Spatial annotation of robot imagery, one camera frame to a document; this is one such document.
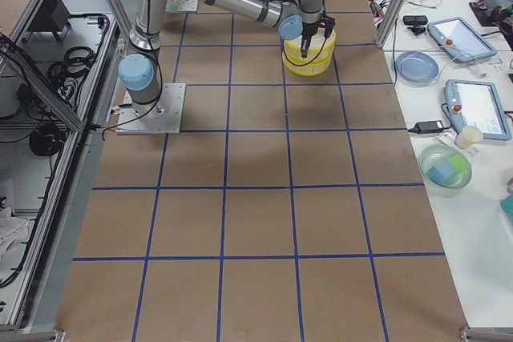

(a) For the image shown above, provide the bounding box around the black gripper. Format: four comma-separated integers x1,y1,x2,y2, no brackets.
300,11,335,58

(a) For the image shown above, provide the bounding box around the yellow steamer tray with cloth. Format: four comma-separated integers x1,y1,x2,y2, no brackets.
285,28,337,64

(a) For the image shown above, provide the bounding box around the black webcam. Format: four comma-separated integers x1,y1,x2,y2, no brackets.
402,15,428,36

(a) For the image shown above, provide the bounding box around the blue plate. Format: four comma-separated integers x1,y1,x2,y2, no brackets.
395,51,439,86

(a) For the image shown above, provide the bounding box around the black power adapter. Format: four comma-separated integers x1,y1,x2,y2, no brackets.
408,120,450,135

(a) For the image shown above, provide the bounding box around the teach pendant far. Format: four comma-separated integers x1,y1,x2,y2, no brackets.
426,17,497,62

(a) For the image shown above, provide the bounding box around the teach pendant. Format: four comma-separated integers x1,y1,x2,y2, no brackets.
426,17,497,62
444,79,512,141

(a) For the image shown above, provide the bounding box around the teach pendant near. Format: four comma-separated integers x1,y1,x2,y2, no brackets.
444,79,512,141

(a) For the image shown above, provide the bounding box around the white paper cup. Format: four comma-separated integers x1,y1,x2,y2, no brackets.
454,126,483,149

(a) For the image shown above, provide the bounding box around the green bowl with sponges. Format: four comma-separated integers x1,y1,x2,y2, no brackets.
418,144,473,196

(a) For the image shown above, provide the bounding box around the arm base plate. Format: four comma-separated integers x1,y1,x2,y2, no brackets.
115,83,186,135

